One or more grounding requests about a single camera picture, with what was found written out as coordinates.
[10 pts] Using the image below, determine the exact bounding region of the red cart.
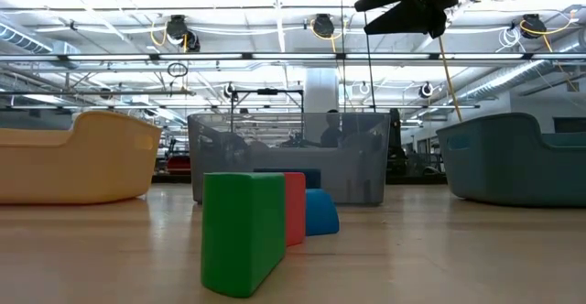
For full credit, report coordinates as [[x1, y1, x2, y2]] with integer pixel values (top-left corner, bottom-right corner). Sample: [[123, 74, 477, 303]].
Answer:
[[165, 156, 191, 173]]

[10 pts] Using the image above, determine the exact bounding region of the blue rounded block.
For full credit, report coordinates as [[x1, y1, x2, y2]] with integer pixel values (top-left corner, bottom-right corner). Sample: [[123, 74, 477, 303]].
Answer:
[[305, 188, 341, 237]]

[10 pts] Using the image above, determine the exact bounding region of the white column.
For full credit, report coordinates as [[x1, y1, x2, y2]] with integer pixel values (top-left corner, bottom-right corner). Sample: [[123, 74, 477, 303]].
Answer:
[[304, 68, 340, 114]]

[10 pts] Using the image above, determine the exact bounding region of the black hanging cable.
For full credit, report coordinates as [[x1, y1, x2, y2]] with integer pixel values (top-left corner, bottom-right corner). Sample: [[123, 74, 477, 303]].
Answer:
[[358, 0, 377, 114], [338, 0, 345, 113]]

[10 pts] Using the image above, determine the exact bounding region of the dark wall screen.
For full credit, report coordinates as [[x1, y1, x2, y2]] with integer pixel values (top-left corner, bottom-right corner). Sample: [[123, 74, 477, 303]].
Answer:
[[552, 116, 586, 134]]

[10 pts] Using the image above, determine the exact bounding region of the teal plastic bin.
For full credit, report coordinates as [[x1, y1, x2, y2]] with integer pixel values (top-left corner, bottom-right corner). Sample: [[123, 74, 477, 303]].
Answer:
[[435, 112, 586, 209]]

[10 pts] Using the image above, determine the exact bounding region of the grey translucent plastic bin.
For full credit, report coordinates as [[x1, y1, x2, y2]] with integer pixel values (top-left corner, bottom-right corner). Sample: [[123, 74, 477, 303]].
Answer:
[[186, 111, 392, 206]]

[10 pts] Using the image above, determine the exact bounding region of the yellow plastic bin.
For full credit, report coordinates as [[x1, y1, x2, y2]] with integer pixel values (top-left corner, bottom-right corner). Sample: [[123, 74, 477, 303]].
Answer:
[[0, 110, 164, 205]]

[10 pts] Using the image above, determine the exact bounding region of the orange square block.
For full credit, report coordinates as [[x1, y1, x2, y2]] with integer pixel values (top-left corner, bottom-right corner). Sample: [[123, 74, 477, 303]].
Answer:
[[283, 171, 307, 247]]

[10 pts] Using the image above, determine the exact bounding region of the person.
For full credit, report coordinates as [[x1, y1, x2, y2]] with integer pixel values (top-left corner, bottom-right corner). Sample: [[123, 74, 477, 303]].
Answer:
[[320, 109, 342, 148]]

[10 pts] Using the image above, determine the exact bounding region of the black camera rig frame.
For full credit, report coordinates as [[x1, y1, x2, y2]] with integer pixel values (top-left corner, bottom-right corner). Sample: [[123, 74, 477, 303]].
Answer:
[[230, 87, 305, 134]]

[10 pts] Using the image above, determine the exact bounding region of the green rectangular block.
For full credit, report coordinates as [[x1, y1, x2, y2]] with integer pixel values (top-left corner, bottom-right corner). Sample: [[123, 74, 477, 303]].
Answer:
[[200, 171, 288, 299]]

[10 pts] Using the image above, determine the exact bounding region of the long ceiling light strip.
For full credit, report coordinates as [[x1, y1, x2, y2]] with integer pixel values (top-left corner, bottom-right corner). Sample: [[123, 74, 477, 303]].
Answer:
[[66, 52, 586, 61]]

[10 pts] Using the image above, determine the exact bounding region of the yellow hanging cable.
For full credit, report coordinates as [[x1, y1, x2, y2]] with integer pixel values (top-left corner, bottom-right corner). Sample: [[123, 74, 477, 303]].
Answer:
[[437, 36, 464, 124]]

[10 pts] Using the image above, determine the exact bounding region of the blue long block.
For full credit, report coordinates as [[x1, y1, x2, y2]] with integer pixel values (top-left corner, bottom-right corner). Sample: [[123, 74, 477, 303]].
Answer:
[[253, 167, 322, 190]]

